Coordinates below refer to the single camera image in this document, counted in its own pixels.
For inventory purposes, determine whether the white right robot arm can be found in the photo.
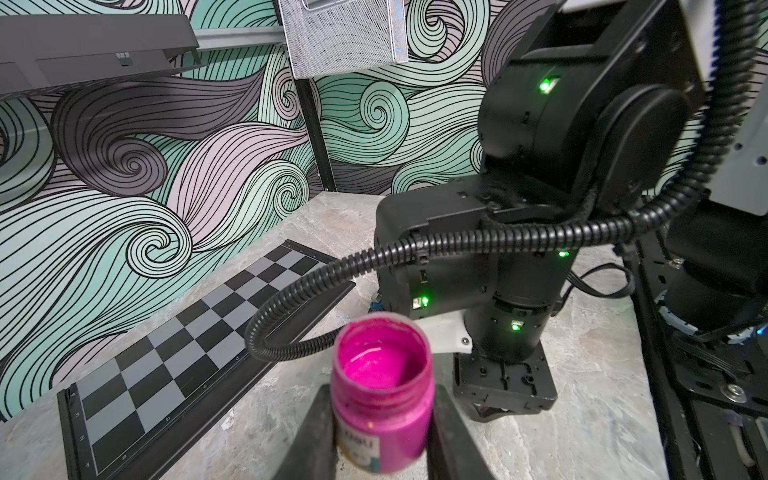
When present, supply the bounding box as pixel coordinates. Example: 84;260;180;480
244;1;760;422

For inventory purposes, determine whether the clear plastic wall bin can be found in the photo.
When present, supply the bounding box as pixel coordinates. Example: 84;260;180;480
279;0;408;79

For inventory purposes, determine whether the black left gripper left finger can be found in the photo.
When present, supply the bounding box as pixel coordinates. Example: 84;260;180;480
273;384;337;480

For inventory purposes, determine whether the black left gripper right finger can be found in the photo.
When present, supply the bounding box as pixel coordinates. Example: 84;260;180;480
427;385;494;480

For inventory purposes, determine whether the black white chessboard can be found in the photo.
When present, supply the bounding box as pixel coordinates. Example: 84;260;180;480
57;240;333;479

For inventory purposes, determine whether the purple paint jar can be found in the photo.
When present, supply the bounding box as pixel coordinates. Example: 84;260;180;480
330;312;435;474

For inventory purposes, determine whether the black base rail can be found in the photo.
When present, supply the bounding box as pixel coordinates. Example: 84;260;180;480
626;234;767;479

